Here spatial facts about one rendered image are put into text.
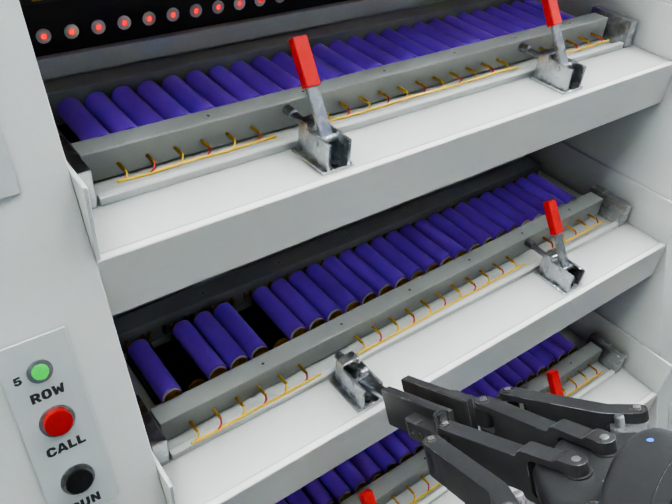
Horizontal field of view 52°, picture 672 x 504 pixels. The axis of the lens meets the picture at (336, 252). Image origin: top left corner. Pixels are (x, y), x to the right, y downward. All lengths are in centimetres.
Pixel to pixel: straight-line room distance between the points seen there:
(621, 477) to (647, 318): 55
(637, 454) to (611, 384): 56
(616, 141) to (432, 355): 36
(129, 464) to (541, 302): 42
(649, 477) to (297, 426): 28
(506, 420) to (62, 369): 28
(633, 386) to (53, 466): 71
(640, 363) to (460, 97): 46
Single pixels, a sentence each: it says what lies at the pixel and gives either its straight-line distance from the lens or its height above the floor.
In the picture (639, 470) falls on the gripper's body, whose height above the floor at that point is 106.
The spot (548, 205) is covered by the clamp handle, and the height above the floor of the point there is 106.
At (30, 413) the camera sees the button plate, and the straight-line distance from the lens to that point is 44.
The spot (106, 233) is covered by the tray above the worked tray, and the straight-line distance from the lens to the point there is 44.
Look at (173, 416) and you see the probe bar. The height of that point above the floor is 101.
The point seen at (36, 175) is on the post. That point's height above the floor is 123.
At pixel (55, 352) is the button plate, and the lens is 42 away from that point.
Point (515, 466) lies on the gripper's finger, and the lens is 43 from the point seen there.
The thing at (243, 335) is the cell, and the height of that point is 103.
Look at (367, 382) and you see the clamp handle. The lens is 56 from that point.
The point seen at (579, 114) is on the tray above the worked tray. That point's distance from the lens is 69.
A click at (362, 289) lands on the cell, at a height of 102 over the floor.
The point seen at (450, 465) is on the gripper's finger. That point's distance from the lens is 43.
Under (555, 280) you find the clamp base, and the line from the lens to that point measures 74.
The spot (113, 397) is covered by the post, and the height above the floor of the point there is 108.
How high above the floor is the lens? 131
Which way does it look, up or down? 23 degrees down
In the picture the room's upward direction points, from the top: 8 degrees counter-clockwise
